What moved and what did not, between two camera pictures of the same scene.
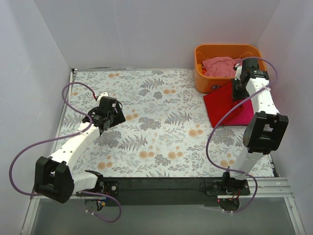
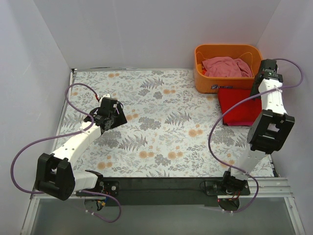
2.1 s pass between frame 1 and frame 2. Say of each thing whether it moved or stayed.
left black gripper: stayed
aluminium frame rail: stayed
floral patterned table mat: stayed
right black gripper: moved
